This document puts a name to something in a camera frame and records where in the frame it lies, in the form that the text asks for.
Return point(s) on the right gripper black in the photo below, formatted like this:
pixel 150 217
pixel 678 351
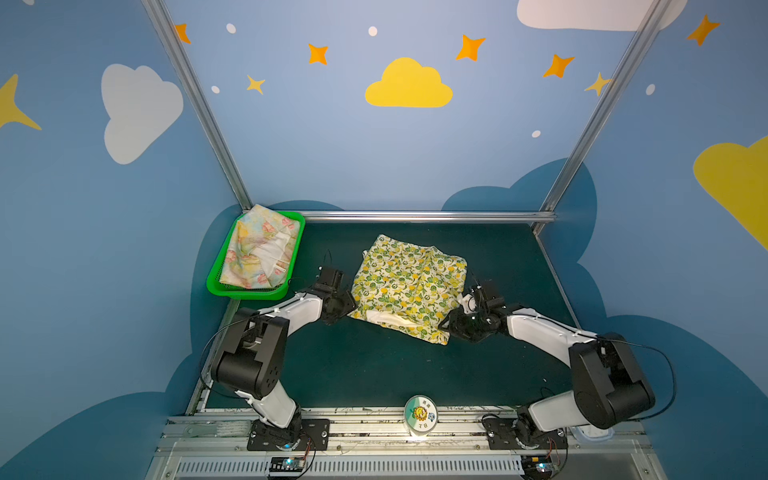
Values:
pixel 471 320

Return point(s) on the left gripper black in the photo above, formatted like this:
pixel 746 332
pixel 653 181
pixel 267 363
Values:
pixel 341 303

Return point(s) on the lemon print skirt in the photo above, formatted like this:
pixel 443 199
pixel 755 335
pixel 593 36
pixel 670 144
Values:
pixel 408 288

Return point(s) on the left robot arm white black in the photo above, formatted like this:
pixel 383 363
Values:
pixel 249 361

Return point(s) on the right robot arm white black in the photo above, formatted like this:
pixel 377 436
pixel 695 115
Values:
pixel 609 385

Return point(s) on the round white green tape dispenser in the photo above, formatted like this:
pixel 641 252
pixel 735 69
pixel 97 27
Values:
pixel 420 415

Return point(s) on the pastel floral skirt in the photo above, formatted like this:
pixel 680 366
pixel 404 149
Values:
pixel 260 250

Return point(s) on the green plastic basket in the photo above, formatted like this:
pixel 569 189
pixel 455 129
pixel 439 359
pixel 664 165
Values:
pixel 217 288

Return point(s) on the right green circuit board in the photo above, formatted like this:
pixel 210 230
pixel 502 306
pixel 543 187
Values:
pixel 536 468

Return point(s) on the green circuit board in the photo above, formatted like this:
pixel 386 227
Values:
pixel 286 466
pixel 536 468

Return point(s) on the left green circuit board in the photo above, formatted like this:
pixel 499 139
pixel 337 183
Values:
pixel 286 466

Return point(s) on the white square clock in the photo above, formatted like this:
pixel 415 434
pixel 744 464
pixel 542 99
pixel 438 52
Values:
pixel 591 434

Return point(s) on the rear aluminium frame bar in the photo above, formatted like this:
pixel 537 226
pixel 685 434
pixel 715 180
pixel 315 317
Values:
pixel 442 217

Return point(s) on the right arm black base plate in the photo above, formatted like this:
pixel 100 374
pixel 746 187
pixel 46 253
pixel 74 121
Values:
pixel 514 433

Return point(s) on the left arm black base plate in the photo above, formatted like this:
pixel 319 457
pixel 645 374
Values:
pixel 312 433

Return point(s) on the aluminium rail base frame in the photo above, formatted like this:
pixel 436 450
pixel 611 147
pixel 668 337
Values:
pixel 374 443

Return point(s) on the left aluminium frame post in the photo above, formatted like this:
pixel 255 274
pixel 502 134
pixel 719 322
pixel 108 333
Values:
pixel 165 29

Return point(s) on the aluminium frame post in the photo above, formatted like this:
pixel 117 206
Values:
pixel 633 56
pixel 165 29

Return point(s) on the right aluminium frame post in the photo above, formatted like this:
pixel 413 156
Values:
pixel 633 56

